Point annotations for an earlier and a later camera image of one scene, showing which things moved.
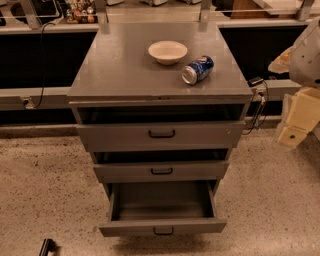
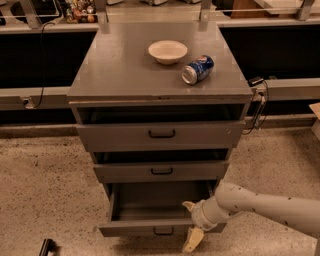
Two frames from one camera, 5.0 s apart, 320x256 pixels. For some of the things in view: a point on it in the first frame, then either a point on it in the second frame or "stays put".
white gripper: (306, 63) to (199, 214)
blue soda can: (198, 70) stays put
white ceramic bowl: (167, 52) stays put
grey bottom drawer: (162, 209) stays put
